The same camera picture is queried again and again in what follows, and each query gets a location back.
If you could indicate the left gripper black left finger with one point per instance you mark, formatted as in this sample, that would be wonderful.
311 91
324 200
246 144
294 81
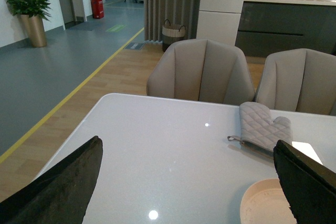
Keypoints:
61 194

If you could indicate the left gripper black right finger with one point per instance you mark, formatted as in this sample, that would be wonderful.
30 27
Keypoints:
308 186

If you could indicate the round beige plate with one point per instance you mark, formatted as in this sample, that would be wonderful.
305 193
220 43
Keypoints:
265 202

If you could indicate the grey quilted oven mitt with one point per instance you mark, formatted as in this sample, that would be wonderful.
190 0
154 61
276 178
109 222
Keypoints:
259 131

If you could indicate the beige chair on right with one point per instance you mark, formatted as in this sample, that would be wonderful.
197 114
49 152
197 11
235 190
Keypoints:
298 80

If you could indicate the beige chair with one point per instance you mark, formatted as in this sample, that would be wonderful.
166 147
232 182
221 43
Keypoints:
202 70
298 80

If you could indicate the beige chair on left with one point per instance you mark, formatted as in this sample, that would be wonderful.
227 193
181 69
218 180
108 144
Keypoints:
202 70

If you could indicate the dark grey counter cabinet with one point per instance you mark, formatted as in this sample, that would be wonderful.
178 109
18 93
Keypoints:
269 26

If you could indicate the gold plant pot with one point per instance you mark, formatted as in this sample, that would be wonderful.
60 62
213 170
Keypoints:
35 30

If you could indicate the green potted plant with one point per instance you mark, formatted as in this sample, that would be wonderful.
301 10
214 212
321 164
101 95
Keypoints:
31 8

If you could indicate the red cabinet box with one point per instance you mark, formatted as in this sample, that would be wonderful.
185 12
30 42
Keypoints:
97 9

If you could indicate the white block pillar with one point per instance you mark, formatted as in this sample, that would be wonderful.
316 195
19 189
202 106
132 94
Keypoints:
219 20

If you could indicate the grey pleated curtain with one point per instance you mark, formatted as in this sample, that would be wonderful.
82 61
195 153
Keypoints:
182 12

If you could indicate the woven basket with handles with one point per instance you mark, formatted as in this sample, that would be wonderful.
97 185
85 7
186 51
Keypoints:
171 33

